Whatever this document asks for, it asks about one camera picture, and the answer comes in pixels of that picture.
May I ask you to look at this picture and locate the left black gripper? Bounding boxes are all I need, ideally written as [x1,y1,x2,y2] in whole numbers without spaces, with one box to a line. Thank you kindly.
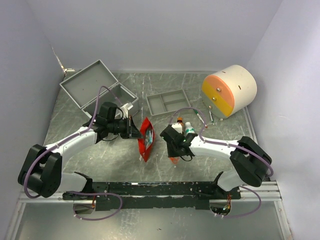
[107,114,144,139]

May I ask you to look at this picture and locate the orange small scissors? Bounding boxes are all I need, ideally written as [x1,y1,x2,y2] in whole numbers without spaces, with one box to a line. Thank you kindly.
[169,157,180,165]

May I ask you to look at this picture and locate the teal tape roll packet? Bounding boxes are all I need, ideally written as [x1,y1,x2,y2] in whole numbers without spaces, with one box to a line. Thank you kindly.
[144,128,153,148]

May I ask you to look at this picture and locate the red first aid pouch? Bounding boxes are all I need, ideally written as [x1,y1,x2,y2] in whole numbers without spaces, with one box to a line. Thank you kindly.
[138,117,156,162]

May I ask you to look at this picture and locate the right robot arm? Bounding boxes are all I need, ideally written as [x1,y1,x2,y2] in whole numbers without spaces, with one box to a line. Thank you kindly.
[160,125,273,199]

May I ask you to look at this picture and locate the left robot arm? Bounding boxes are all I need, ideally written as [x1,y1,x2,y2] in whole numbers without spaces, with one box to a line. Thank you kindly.
[17,102,143,200]

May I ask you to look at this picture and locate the white green pill bottle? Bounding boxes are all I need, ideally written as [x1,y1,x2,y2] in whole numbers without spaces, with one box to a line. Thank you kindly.
[184,122,195,135]

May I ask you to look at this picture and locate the orange brown bottle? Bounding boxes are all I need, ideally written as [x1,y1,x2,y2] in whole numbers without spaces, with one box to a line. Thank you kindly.
[174,117,185,134]

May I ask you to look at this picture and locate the green cap marker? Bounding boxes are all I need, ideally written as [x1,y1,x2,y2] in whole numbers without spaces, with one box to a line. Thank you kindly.
[193,108,208,129]

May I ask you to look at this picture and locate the grey divided tray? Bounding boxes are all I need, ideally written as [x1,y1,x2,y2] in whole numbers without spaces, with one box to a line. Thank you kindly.
[146,89,191,116]

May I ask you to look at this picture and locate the grey open storage case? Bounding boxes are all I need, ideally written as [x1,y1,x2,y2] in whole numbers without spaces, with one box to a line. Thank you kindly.
[60,60,140,118]

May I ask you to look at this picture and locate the beige cylinder drum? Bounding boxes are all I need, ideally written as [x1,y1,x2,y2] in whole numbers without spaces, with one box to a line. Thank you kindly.
[201,65,257,119]

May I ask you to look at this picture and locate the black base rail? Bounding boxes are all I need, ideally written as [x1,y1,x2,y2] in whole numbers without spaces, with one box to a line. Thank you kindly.
[62,181,242,212]

